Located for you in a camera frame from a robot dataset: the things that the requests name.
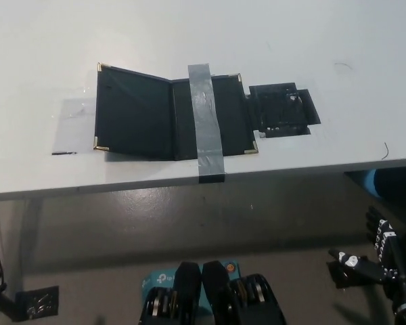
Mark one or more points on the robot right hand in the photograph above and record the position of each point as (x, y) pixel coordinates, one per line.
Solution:
(390, 257)

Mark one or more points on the black diary with gold corners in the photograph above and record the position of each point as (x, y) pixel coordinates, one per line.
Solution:
(132, 115)

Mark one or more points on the black robot body with teal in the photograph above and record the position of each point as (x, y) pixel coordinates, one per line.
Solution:
(216, 291)

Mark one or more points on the grey metal table leg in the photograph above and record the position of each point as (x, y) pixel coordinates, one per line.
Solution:
(27, 237)

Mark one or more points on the blue object under table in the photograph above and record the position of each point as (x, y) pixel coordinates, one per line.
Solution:
(368, 183)

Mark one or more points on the clear plastic tape patch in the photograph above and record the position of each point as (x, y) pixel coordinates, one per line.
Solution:
(74, 125)

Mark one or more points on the black tape patch on table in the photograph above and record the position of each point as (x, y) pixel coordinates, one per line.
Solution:
(281, 108)

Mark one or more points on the grey duct tape strip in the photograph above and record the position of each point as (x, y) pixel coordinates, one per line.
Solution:
(206, 128)

